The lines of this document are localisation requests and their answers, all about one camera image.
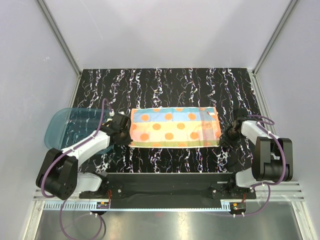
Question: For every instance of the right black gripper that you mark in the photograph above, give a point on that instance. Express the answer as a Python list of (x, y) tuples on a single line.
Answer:
[(224, 139)]

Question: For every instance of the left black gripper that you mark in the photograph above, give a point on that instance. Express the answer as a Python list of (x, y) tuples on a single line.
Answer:
[(127, 141)]

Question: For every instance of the orange blue dotted towel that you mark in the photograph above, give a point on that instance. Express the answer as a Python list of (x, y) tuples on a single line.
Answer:
[(175, 127)]

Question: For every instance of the blue transparent plastic bin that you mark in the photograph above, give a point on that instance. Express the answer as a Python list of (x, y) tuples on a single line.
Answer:
[(71, 126)]

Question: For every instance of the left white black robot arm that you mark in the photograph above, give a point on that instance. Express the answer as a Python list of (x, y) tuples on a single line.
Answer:
[(58, 175)]

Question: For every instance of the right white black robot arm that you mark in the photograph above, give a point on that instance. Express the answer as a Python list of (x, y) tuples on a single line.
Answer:
[(272, 156)]

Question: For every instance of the black marble pattern mat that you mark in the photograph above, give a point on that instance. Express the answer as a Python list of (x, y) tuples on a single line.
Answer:
[(139, 88)]

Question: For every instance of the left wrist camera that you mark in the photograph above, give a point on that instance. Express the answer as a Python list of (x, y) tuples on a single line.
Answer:
[(120, 122)]

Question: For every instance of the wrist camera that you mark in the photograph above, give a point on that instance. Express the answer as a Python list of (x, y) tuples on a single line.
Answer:
[(240, 114), (120, 122)]

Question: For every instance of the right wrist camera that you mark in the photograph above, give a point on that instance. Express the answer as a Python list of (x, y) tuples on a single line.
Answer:
[(240, 114)]

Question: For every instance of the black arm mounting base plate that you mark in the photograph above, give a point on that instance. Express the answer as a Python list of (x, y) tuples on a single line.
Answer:
[(217, 185)]

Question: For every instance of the grey slotted cable duct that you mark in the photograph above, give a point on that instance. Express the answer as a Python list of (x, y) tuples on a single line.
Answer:
[(77, 205)]

